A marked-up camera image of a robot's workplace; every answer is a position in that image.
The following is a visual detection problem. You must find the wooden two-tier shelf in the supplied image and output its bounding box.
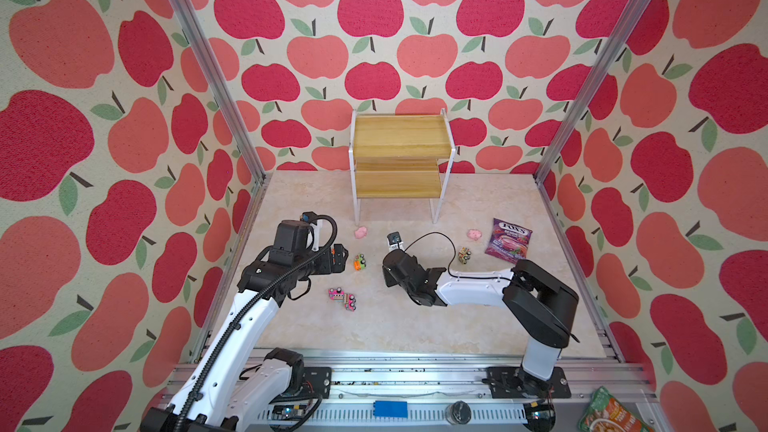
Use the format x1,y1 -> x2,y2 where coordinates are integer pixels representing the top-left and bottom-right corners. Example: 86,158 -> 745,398
348,109 -> 457,223

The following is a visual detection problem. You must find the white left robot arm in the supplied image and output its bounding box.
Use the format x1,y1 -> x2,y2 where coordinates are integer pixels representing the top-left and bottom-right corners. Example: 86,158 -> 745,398
140,244 -> 349,431

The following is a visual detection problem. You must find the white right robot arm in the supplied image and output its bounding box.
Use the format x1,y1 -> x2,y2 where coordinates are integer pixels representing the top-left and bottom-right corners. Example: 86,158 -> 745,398
382,249 -> 579,382

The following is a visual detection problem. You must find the pink pig toy near shelf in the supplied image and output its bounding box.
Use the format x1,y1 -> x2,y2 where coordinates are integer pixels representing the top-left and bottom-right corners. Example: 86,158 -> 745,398
354,226 -> 368,239

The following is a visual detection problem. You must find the orange green toy car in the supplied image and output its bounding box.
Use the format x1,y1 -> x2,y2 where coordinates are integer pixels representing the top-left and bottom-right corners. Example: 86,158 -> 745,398
353,254 -> 367,271

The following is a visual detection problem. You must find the pink toy car upper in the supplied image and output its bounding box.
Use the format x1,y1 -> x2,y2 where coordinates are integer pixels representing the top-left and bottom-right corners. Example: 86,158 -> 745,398
328,288 -> 347,302

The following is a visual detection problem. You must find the pink green toy truck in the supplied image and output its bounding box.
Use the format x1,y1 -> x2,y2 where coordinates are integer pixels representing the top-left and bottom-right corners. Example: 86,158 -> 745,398
344,294 -> 357,312

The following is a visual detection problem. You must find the multicolour toy car right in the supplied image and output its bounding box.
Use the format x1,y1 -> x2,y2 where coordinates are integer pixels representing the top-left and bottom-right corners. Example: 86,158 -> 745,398
458,247 -> 472,265

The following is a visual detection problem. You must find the purple candy bag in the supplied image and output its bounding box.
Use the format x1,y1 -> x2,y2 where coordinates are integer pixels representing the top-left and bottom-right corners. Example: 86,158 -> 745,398
485,218 -> 533,263

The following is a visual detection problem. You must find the round metal knob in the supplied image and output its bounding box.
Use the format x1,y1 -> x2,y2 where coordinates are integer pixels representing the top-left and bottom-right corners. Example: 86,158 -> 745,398
445,401 -> 472,425

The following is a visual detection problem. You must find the green snack packet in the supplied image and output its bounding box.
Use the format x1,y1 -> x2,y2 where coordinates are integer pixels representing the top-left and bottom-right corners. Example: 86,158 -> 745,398
578,387 -> 654,432

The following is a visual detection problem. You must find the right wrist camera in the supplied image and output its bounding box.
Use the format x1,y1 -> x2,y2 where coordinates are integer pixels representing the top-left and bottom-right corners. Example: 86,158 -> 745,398
387,232 -> 403,251

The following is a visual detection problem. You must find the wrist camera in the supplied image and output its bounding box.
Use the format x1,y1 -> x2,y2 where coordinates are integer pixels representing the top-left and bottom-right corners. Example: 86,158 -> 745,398
273,220 -> 313,252
387,232 -> 403,251

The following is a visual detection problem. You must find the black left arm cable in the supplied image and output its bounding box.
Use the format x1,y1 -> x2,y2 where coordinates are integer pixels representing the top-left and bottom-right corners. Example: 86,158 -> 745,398
173,211 -> 338,432

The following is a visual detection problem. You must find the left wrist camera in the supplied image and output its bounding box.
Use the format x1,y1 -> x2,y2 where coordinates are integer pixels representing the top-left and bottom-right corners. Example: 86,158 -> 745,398
273,220 -> 313,252

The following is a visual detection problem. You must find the black right camera cable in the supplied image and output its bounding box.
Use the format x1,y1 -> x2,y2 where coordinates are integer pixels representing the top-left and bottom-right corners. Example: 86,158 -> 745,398
400,230 -> 458,274

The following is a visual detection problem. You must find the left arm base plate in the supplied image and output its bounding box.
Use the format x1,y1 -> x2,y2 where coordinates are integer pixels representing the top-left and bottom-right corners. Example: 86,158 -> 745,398
274,367 -> 332,402

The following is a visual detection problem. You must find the aluminium front rail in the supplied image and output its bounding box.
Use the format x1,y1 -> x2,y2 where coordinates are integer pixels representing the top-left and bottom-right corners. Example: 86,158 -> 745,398
143,350 -> 670,432

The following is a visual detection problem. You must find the blue block on rail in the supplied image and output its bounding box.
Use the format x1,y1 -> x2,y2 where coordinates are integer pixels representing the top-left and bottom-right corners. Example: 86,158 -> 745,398
373,400 -> 409,419

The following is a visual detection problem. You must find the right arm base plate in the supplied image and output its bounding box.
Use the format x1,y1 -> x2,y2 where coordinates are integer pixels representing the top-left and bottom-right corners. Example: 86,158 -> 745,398
482,366 -> 572,400

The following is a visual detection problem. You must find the left aluminium frame post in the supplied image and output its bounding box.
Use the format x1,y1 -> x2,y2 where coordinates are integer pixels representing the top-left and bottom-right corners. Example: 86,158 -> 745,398
169,0 -> 267,187

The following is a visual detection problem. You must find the aluminium frame post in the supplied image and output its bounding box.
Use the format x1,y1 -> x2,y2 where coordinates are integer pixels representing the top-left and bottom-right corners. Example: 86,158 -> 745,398
534,0 -> 652,190
169,0 -> 267,187

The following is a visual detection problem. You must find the right aluminium frame post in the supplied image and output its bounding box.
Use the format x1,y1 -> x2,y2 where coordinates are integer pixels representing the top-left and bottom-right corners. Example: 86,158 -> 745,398
534,0 -> 652,190

